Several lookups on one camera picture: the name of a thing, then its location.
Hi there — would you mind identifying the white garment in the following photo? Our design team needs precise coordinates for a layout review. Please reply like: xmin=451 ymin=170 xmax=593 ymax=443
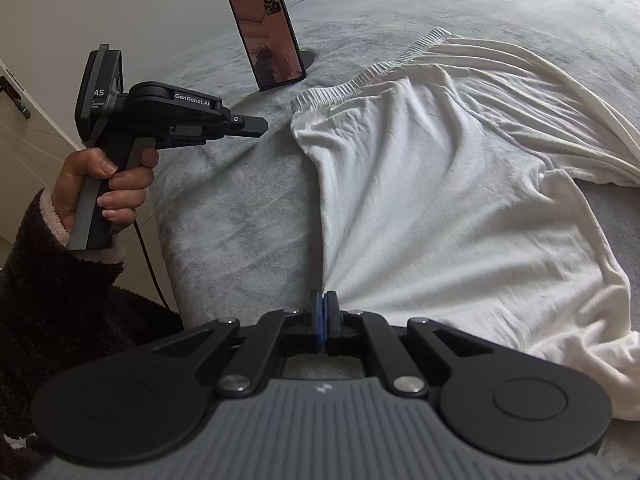
xmin=291 ymin=29 xmax=639 ymax=420

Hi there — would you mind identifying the dark fuzzy left sleeve forearm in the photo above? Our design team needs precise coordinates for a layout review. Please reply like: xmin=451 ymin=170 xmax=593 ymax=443
xmin=1 ymin=190 xmax=183 ymax=479

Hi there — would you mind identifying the person's left hand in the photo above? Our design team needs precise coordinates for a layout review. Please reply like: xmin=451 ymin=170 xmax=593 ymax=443
xmin=51 ymin=148 xmax=160 ymax=233

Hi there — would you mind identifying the grey plush bed blanket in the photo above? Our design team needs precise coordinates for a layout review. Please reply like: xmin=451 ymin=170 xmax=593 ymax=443
xmin=152 ymin=0 xmax=639 ymax=468

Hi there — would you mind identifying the black smartphone on stand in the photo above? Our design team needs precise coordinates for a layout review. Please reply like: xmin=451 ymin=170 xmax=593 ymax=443
xmin=228 ymin=0 xmax=314 ymax=91

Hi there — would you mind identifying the white cabinet door with handle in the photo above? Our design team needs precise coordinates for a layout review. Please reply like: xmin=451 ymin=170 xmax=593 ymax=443
xmin=0 ymin=64 xmax=80 ymax=259

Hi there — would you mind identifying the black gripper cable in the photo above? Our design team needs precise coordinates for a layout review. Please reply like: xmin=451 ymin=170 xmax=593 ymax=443
xmin=131 ymin=219 xmax=172 ymax=311

